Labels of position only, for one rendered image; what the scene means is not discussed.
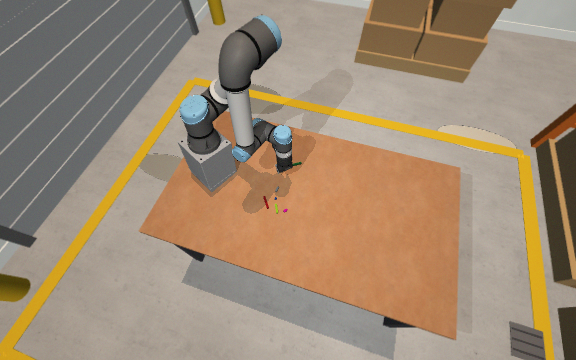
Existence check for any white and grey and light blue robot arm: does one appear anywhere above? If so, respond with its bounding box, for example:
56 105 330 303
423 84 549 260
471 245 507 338
180 15 292 162

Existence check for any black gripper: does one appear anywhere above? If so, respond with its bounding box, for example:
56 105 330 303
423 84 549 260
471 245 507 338
272 144 293 174

